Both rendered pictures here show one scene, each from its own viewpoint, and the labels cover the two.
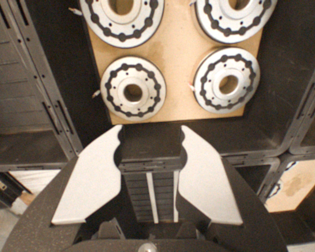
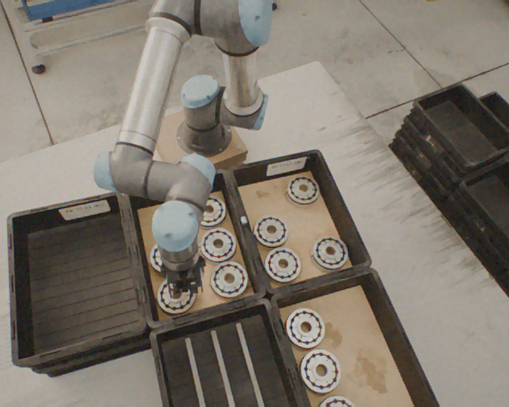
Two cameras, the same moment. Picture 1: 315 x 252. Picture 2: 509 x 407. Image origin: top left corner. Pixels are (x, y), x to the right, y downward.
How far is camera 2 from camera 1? 0.97 m
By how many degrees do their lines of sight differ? 59
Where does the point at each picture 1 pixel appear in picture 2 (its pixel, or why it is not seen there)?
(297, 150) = (273, 291)
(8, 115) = (74, 339)
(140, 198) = not seen: outside the picture
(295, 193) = (387, 386)
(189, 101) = (214, 300)
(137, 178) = (185, 393)
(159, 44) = not seen: hidden behind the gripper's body
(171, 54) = not seen: hidden behind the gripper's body
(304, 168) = (355, 342)
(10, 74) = (93, 304)
